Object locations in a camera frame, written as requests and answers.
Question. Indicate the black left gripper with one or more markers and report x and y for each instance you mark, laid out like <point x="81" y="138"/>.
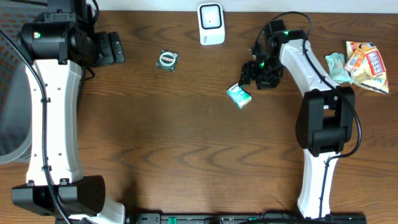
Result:
<point x="109" y="48"/>

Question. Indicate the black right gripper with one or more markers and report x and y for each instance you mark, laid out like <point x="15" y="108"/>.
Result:
<point x="269" y="81"/>

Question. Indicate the teal Kleenex tissue pack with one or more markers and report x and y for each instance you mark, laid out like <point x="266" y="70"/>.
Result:
<point x="239" y="95"/>

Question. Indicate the green wipes pack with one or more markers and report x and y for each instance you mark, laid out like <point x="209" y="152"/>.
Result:
<point x="336" y="62"/>

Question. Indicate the orange snack pack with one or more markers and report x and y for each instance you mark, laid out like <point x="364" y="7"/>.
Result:
<point x="355" y="61"/>

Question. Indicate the yellow wet wipes pack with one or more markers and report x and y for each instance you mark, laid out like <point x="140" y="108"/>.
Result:
<point x="372" y="74"/>

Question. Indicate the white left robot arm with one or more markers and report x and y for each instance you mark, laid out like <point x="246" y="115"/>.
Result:
<point x="57" y="48"/>

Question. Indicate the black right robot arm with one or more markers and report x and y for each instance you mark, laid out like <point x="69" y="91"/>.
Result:
<point x="325" y="120"/>

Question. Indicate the white barcode scanner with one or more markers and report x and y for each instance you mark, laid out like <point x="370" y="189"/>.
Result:
<point x="211" y="23"/>

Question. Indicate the grey plastic mesh basket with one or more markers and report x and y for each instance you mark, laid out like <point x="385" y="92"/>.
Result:
<point x="15" y="93"/>

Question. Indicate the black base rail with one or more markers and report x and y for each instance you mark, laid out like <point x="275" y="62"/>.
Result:
<point x="265" y="218"/>

